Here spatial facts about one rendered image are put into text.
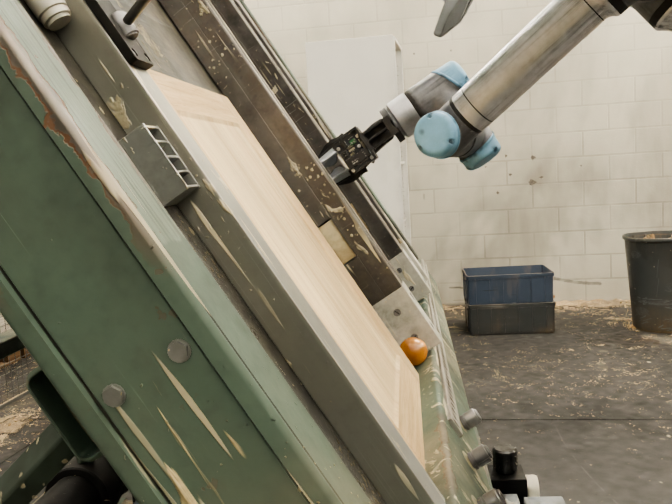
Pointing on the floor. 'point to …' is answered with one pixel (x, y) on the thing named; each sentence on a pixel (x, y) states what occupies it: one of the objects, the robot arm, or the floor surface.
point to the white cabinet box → (364, 106)
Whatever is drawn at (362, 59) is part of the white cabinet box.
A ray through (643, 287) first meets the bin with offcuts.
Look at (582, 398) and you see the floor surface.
